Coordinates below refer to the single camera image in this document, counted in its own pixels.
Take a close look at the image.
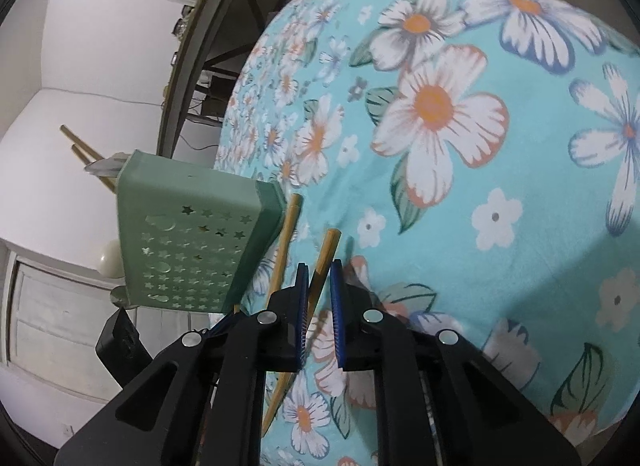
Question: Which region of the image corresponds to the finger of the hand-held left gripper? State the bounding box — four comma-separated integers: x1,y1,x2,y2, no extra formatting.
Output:
96,307,154,393
207,312,246,335

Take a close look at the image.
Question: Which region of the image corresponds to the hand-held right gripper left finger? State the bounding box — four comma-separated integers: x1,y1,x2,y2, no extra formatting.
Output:
54,262,312,466

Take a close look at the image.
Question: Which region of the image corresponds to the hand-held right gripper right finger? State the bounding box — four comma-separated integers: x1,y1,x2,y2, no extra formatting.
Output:
329,260,583,466

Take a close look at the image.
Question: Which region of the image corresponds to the cream rice spoon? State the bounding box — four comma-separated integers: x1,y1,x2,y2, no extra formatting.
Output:
97,240,125,279

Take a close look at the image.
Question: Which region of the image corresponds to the green perforated utensil holder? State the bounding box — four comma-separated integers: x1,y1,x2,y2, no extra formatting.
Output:
116,150,288,314

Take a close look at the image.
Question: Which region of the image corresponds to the white panelled door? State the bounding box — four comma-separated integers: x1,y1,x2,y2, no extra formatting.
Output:
0,241,138,447

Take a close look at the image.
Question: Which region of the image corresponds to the floral turquoise blanket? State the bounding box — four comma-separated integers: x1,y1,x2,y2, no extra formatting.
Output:
212,0,640,466

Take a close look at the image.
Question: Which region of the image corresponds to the wooden desk with white legs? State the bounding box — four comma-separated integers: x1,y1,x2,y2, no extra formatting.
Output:
156,0,351,159

